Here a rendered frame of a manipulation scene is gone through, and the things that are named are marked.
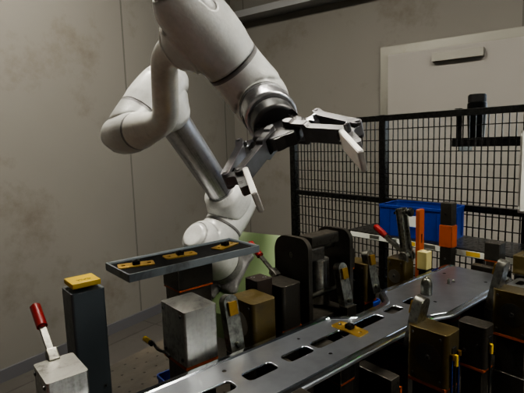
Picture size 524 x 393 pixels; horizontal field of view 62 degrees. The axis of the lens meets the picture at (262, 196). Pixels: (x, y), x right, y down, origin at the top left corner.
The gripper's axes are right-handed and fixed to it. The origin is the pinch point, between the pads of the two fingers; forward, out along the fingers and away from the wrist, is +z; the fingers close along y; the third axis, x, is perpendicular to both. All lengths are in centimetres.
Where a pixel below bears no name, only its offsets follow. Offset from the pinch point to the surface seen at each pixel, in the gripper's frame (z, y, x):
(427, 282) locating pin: -37, -28, -70
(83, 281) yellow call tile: -31, 48, -24
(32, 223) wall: -217, 152, -94
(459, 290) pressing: -36, -37, -78
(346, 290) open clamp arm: -39, -6, -63
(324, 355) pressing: -12, 6, -50
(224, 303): -25, 22, -38
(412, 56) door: -274, -143, -106
